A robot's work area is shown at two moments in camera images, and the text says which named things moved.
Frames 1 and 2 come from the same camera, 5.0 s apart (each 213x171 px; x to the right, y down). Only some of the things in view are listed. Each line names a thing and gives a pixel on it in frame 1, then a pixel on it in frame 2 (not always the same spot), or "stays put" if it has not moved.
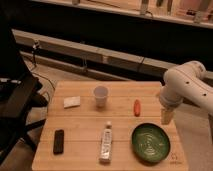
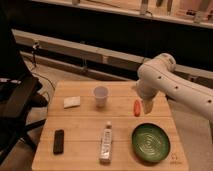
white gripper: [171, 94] to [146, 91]
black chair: [19, 89] stays put
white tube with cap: [106, 149] stays put
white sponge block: [70, 102] stays put
